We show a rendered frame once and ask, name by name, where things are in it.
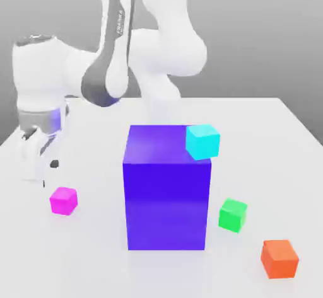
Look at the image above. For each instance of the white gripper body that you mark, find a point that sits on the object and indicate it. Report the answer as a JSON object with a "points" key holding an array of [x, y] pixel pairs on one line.
{"points": [[31, 164]]}

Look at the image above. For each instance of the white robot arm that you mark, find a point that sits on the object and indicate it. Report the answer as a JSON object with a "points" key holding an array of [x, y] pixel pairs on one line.
{"points": [[166, 51]]}

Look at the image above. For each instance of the small magenta cube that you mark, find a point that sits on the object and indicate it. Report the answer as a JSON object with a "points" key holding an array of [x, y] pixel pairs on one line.
{"points": [[62, 202]]}

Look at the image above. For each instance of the small cyan cube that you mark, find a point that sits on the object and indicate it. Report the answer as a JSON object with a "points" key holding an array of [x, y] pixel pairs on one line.
{"points": [[202, 143]]}

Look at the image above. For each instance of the small green cube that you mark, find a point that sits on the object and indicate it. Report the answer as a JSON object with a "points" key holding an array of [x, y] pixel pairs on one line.
{"points": [[232, 216]]}

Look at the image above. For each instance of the small orange cube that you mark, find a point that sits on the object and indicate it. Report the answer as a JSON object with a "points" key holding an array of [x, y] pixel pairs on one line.
{"points": [[280, 261]]}

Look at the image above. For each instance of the large blue box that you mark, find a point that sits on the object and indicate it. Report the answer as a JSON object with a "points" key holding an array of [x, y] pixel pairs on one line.
{"points": [[166, 202]]}

